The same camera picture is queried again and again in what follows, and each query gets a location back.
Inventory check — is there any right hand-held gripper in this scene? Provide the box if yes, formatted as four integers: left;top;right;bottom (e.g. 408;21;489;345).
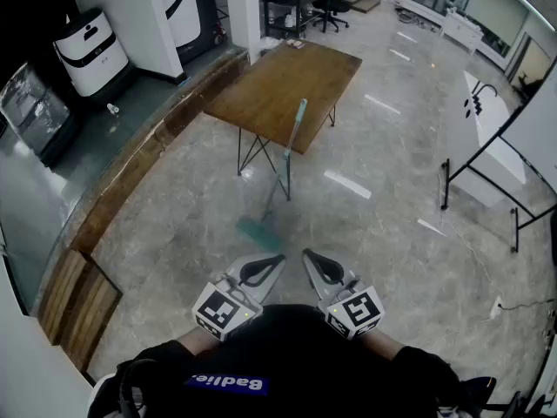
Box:
301;248;386;341

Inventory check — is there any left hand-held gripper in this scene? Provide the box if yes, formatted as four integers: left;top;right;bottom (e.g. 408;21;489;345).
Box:
192;252;287;343

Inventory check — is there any teal broom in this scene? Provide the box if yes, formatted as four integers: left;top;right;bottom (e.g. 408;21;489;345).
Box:
236;98;309;253

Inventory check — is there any person's right forearm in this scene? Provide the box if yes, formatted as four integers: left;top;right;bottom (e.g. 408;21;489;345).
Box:
359;332;406;361

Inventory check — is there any person's left forearm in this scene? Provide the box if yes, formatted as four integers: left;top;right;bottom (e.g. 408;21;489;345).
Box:
173;325;230;359

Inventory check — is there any person's black clothing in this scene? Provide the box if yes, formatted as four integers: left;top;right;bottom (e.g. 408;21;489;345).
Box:
86;303;495;418

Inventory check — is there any curved wooden curb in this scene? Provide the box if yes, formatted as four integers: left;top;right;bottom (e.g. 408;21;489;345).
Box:
68;49;250;254

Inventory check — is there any slatted wooden ramp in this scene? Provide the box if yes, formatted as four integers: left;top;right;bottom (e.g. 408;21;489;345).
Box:
37;247;95;347
58;261;124;374

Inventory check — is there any wooden table with black legs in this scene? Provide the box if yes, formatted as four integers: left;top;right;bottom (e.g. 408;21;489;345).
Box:
202;38;364;203

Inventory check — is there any white pouch with navy stripes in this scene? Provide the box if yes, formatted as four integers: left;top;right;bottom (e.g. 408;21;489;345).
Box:
86;372;131;418

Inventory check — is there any clear plastic bag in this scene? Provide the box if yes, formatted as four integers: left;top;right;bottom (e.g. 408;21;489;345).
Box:
259;37;285;57

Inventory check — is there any white counter with black faucet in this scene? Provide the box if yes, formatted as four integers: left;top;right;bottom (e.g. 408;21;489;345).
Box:
446;70;527;208

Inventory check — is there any whiteboard on black stand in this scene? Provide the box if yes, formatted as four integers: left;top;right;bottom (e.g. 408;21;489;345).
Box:
440;54;557;255

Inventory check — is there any white and black machine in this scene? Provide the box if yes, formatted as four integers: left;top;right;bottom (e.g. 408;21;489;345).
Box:
155;0;228;65

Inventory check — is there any black office chair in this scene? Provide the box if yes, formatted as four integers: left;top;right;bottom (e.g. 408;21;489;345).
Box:
310;0;352;34

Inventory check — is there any grey plastic-wrapped machine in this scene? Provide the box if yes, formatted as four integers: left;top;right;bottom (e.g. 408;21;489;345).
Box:
0;62;80;168

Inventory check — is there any white service robot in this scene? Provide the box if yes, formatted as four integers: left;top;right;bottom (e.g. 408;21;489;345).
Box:
52;7;132;99

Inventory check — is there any low wooden stage platform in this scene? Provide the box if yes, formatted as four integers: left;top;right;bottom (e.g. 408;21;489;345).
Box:
349;0;383;15

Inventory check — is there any white low cabinet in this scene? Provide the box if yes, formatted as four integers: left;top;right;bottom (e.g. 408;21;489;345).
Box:
440;9;485;55

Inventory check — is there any black corrugated hose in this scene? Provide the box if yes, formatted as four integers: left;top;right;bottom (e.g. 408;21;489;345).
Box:
117;358;151;418

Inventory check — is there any thin black cable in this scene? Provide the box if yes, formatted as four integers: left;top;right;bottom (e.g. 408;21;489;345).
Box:
498;297;557;312

